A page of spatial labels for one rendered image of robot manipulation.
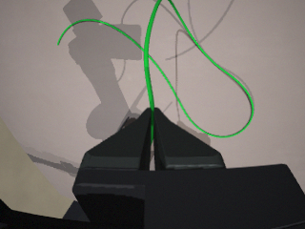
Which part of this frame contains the green cable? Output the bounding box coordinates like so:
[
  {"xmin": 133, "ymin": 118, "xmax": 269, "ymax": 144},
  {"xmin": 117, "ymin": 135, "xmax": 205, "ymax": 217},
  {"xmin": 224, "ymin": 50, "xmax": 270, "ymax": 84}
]
[{"xmin": 57, "ymin": 0, "xmax": 254, "ymax": 143}]

